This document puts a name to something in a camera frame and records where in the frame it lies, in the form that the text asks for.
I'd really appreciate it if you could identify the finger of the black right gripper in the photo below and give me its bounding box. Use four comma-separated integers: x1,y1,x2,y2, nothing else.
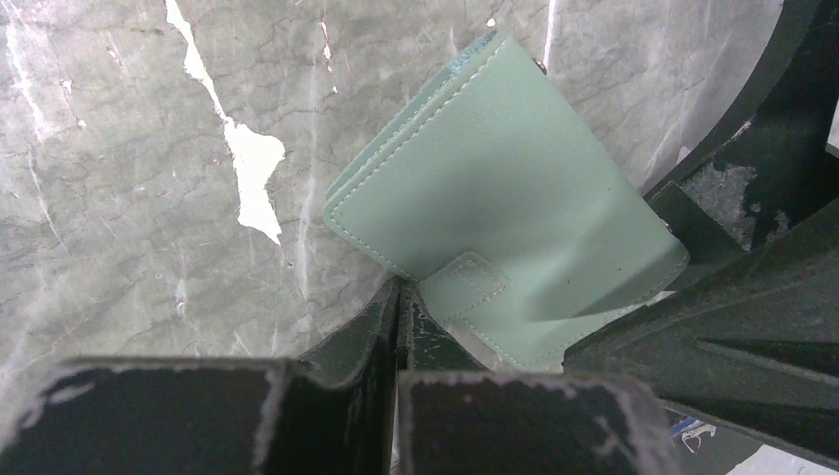
645,1,838,289
564,203,838,469

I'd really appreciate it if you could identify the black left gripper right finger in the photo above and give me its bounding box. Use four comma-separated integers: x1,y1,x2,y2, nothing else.
397,286,681,474

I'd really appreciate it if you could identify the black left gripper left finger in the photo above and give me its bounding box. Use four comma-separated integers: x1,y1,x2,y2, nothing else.
1,278,401,474

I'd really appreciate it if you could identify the mint green card holder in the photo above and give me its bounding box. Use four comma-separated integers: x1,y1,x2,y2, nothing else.
323,30,689,371

